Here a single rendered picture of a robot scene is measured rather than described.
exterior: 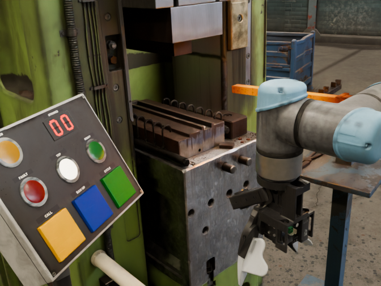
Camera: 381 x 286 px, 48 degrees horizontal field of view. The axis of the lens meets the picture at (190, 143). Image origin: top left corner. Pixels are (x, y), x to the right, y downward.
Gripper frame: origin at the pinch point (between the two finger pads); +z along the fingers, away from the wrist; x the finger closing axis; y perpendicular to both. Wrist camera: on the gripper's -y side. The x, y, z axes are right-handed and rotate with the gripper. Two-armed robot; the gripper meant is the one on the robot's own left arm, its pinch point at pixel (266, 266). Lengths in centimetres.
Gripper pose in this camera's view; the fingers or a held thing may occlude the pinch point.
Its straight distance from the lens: 84.3
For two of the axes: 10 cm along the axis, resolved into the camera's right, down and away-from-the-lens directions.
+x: 7.8, -2.6, 5.6
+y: 6.2, 2.7, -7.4
